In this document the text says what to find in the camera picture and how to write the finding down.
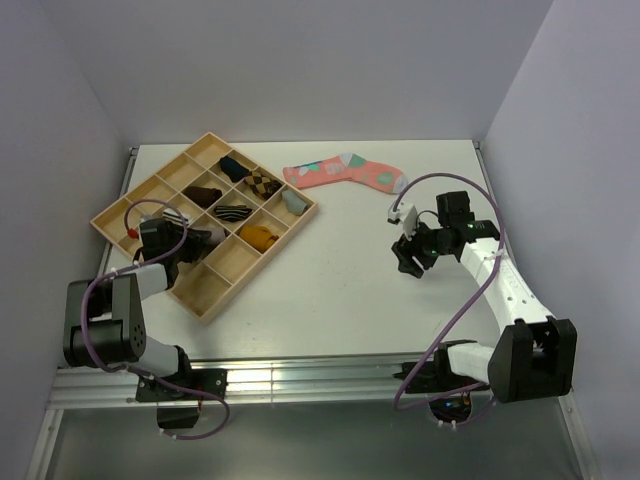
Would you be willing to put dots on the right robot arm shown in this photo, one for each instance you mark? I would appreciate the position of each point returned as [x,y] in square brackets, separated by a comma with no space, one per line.
[535,353]

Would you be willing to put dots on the grey rolled sock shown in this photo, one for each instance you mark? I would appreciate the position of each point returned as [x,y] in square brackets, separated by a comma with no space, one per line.
[293,203]

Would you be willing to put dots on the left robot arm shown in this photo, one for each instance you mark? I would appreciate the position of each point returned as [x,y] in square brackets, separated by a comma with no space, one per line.
[104,321]

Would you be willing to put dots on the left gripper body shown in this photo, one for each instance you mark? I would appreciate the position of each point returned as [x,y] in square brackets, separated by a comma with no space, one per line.
[189,250]

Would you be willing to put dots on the dark brown rolled sock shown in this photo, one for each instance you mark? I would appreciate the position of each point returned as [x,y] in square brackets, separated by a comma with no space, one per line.
[203,197]

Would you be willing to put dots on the black white striped rolled sock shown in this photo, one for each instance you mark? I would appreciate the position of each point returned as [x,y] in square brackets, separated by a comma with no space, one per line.
[232,213]

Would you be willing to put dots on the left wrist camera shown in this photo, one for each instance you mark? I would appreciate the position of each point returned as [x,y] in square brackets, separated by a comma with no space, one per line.
[145,221]

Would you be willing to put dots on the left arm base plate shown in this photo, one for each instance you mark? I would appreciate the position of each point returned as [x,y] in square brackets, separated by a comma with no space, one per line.
[213,381]

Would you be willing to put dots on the brown argyle rolled sock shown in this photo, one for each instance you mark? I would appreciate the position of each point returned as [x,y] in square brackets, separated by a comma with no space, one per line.
[262,185]

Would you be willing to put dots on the white sock with black stripes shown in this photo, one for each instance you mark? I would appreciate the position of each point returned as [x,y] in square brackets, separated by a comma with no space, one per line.
[176,217]

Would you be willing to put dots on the aluminium frame rail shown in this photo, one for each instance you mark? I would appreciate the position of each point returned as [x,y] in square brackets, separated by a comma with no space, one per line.
[266,381]

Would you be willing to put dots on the dark teal rolled sock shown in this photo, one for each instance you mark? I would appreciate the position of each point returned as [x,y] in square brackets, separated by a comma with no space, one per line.
[233,169]

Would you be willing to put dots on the pink patterned sock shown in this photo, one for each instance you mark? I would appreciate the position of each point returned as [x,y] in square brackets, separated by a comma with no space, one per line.
[347,167]

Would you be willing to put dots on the wooden divided tray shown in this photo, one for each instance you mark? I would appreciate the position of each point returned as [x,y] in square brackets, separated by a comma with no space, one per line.
[205,287]

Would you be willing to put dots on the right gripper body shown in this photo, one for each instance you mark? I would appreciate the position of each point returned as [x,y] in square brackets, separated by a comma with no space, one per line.
[426,245]

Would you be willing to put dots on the taupe sock with red stripes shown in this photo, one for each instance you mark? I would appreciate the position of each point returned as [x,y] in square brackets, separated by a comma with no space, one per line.
[215,236]

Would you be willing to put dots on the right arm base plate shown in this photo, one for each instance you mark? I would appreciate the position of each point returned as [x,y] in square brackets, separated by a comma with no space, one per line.
[435,378]

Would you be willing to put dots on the mustard yellow rolled sock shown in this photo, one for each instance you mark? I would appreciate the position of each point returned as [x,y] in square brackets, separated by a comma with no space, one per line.
[261,238]

